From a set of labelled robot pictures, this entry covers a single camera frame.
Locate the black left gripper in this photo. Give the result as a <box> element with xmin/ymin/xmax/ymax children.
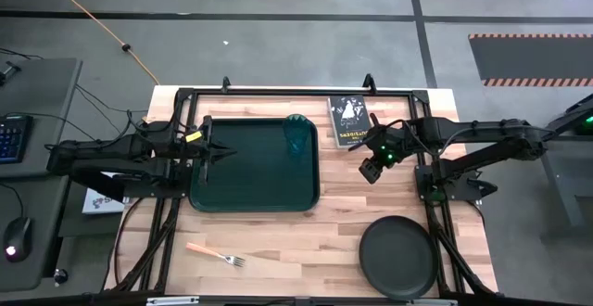
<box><xmin>183</xmin><ymin>114</ymin><xmax>238</xmax><ymax>187</ymax></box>

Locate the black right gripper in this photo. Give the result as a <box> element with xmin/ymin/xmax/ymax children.
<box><xmin>347</xmin><ymin>112</ymin><xmax>412</xmax><ymax>185</ymax></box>

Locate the black round plate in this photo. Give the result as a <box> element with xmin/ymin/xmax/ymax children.
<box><xmin>359</xmin><ymin>215</ymin><xmax>440</xmax><ymax>301</ymax></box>

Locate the dark green plastic tray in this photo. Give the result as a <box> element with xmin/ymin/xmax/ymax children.
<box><xmin>188</xmin><ymin>117</ymin><xmax>322</xmax><ymax>213</ymax></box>

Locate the black paperback book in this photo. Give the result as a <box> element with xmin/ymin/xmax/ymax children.
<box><xmin>326</xmin><ymin>94</ymin><xmax>377</xmax><ymax>150</ymax></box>

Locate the white printed box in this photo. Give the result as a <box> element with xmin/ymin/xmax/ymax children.
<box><xmin>82</xmin><ymin>171</ymin><xmax>132</xmax><ymax>216</ymax></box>

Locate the grey desk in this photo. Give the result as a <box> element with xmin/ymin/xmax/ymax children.
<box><xmin>0</xmin><ymin>57</ymin><xmax>84</xmax><ymax>293</ymax></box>

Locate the black hazard-striped floor mat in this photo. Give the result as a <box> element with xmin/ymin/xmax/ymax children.
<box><xmin>468</xmin><ymin>32</ymin><xmax>593</xmax><ymax>88</ymax></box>

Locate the black backlit keyboard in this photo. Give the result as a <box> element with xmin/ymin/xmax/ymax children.
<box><xmin>0</xmin><ymin>113</ymin><xmax>35</xmax><ymax>165</ymax></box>

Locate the grey side stand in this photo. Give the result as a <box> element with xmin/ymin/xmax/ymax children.
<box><xmin>539</xmin><ymin>93</ymin><xmax>593</xmax><ymax>243</ymax></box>

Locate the black computer mouse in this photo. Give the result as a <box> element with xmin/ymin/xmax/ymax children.
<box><xmin>2</xmin><ymin>215</ymin><xmax>34</xmax><ymax>264</ymax></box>

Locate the black desk clamp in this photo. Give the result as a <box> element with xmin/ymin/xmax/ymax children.
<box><xmin>0</xmin><ymin>60</ymin><xmax>22</xmax><ymax>87</ymax></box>

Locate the black aluminium table frame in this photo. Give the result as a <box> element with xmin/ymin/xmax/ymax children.
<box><xmin>104</xmin><ymin>73</ymin><xmax>500</xmax><ymax>299</ymax></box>

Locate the fork with orange handle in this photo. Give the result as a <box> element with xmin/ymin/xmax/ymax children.
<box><xmin>185</xmin><ymin>242</ymin><xmax>246</xmax><ymax>269</ymax></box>

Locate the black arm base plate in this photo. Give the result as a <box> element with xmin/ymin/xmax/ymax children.
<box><xmin>413</xmin><ymin>163</ymin><xmax>499</xmax><ymax>203</ymax></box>

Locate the black desk cable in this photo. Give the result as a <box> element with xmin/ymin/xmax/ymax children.
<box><xmin>73</xmin><ymin>83</ymin><xmax>150</xmax><ymax>134</ymax></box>

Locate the silver metal bracket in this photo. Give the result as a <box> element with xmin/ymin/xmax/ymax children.
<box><xmin>145</xmin><ymin>296</ymin><xmax>201</xmax><ymax>306</ymax></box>
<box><xmin>406</xmin><ymin>298</ymin><xmax>460</xmax><ymax>306</ymax></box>

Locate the orange floor cable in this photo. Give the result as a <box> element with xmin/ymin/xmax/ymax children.
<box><xmin>38</xmin><ymin>0</ymin><xmax>161</xmax><ymax>86</ymax></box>

